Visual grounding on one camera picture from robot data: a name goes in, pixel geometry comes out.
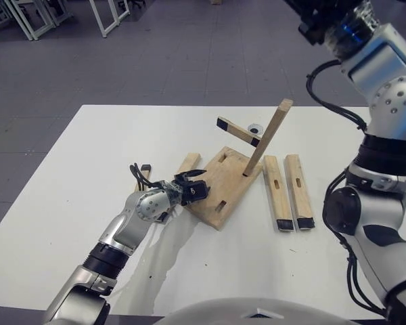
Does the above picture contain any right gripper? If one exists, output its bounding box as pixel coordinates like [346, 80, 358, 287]
[319, 5, 382, 61]

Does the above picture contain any wooden leg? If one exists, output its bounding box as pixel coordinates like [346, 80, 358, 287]
[263, 155, 295, 233]
[284, 154, 316, 232]
[242, 98, 294, 178]

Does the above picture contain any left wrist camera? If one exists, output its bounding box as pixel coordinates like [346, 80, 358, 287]
[181, 181, 212, 205]

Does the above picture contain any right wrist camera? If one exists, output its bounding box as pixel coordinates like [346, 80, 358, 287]
[297, 18, 328, 47]

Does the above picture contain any wooden seat board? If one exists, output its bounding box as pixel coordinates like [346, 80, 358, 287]
[182, 146, 263, 232]

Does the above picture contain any white desk frame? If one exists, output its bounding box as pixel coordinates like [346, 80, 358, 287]
[87, 0, 132, 39]
[5, 0, 57, 42]

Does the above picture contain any black cable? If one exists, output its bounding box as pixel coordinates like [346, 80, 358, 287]
[305, 58, 370, 132]
[323, 171, 388, 314]
[129, 162, 163, 191]

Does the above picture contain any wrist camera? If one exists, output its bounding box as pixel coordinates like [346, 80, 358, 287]
[297, 18, 328, 47]
[181, 181, 212, 205]

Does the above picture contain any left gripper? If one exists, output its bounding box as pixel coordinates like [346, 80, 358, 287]
[172, 167, 206, 205]

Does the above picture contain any wooden cross bar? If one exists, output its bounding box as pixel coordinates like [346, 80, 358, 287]
[216, 115, 263, 148]

